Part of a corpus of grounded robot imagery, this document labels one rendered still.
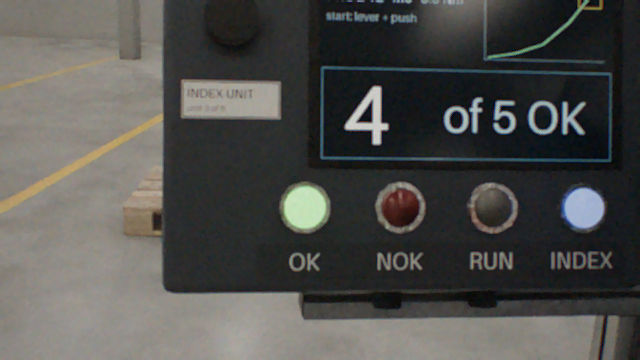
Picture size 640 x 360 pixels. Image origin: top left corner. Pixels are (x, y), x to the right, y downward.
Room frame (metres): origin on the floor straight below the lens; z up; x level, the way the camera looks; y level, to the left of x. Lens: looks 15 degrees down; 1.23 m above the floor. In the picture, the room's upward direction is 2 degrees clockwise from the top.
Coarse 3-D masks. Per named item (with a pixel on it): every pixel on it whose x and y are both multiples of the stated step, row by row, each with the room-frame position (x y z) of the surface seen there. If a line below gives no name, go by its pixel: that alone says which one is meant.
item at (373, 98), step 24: (336, 72) 0.40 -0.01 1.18; (360, 72) 0.40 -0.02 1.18; (384, 72) 0.40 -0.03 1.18; (408, 72) 0.40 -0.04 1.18; (336, 96) 0.40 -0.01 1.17; (360, 96) 0.40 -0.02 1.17; (384, 96) 0.40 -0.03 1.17; (408, 96) 0.40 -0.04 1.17; (336, 120) 0.39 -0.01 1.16; (360, 120) 0.39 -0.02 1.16; (384, 120) 0.40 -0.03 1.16; (408, 120) 0.40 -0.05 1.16; (336, 144) 0.39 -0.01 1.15; (360, 144) 0.39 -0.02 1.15; (384, 144) 0.39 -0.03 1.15; (408, 144) 0.39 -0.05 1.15
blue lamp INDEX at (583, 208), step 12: (564, 192) 0.40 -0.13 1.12; (576, 192) 0.40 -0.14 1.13; (588, 192) 0.39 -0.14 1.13; (600, 192) 0.40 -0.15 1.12; (564, 204) 0.40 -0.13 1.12; (576, 204) 0.39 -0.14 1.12; (588, 204) 0.39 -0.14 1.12; (600, 204) 0.39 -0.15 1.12; (564, 216) 0.39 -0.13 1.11; (576, 216) 0.39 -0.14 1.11; (588, 216) 0.39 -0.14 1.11; (600, 216) 0.39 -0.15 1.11; (576, 228) 0.39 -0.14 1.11; (588, 228) 0.39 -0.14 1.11
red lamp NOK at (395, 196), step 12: (384, 192) 0.39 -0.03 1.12; (396, 192) 0.38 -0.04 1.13; (408, 192) 0.38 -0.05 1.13; (384, 204) 0.38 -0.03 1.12; (396, 204) 0.38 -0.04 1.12; (408, 204) 0.38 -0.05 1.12; (420, 204) 0.39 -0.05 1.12; (384, 216) 0.38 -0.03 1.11; (396, 216) 0.38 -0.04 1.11; (408, 216) 0.38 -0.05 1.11; (420, 216) 0.38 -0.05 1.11; (384, 228) 0.38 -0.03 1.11; (396, 228) 0.38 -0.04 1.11; (408, 228) 0.38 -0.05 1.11
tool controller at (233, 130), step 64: (192, 0) 0.40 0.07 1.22; (256, 0) 0.41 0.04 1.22; (320, 0) 0.41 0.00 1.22; (384, 0) 0.41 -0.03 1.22; (448, 0) 0.42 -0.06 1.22; (512, 0) 0.42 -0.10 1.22; (576, 0) 0.43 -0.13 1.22; (192, 64) 0.39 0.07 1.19; (256, 64) 0.40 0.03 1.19; (320, 64) 0.40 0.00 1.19; (384, 64) 0.40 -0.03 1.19; (448, 64) 0.41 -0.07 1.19; (512, 64) 0.41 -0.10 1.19; (576, 64) 0.42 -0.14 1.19; (192, 128) 0.38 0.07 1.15; (256, 128) 0.39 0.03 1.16; (448, 128) 0.40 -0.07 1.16; (512, 128) 0.40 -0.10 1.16; (576, 128) 0.41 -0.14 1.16; (192, 192) 0.38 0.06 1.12; (256, 192) 0.38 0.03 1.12; (448, 192) 0.39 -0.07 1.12; (192, 256) 0.37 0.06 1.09; (256, 256) 0.37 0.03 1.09; (320, 256) 0.38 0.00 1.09; (384, 256) 0.38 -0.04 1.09; (448, 256) 0.38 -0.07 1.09; (512, 256) 0.39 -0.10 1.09; (576, 256) 0.39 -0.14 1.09
